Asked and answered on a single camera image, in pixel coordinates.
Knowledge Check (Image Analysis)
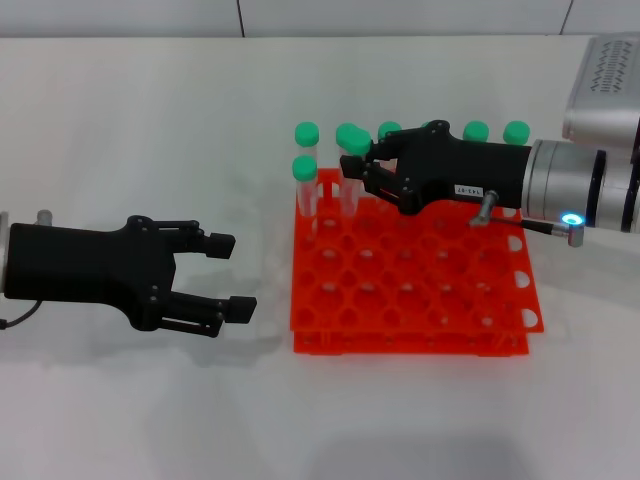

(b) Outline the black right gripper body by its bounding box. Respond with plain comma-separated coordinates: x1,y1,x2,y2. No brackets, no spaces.
393,119,535,217

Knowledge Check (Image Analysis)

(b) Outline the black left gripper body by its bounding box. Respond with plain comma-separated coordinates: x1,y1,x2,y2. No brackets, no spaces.
6,215,177,332

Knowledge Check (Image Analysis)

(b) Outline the orange plastic test tube rack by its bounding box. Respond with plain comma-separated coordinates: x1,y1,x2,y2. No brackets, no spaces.
288,167,547,357

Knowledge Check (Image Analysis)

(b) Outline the left arm cable with plug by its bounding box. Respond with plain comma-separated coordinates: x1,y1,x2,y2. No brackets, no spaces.
0,298,42,332

